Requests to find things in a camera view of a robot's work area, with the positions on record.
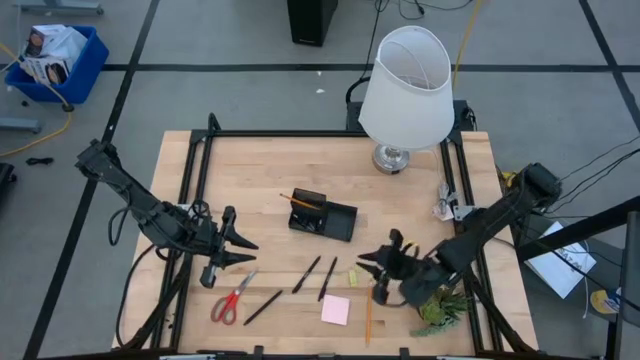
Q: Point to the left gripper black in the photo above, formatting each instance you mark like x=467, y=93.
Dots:
x=210, y=237

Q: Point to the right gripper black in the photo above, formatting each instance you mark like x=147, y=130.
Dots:
x=407, y=275

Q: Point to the small yellow eraser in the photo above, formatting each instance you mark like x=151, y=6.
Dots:
x=353, y=278

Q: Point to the black pen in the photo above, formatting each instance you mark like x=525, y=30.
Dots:
x=263, y=307
x=306, y=274
x=327, y=279

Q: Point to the orange pencil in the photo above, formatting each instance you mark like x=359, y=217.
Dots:
x=300, y=202
x=369, y=315

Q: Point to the pink sticky note pad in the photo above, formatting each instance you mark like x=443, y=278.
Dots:
x=335, y=310

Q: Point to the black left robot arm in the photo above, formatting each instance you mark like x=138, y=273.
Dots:
x=140, y=205

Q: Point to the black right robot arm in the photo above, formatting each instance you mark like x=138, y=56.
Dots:
x=490, y=222

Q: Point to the black mesh desk organizer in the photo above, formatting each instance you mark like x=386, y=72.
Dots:
x=340, y=222

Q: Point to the green potted succulent plant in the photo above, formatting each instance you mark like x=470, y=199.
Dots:
x=440, y=310

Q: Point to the yellow plug connector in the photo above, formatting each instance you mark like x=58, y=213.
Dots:
x=509, y=179

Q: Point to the white shade table lamp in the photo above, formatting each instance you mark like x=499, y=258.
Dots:
x=407, y=95

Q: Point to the white paper sheet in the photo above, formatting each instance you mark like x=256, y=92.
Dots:
x=560, y=265

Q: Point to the black metal beam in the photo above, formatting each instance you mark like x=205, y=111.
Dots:
x=575, y=231

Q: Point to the blue plastic bin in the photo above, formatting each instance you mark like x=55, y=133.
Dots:
x=87, y=75

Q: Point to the black tower case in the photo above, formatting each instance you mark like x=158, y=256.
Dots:
x=311, y=22

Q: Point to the black floor object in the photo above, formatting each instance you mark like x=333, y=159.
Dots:
x=5, y=180

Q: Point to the grey metal foot bar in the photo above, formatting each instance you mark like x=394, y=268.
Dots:
x=60, y=7
x=17, y=125

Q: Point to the white printed carton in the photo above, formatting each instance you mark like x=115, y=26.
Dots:
x=45, y=70
x=40, y=37

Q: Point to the white plastic bag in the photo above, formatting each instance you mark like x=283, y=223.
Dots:
x=67, y=45

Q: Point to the grey metal bracket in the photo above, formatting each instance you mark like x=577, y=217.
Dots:
x=462, y=212

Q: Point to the black aluminium table frame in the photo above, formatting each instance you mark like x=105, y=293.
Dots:
x=280, y=133

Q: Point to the grey metal post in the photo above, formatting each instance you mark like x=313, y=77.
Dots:
x=631, y=275

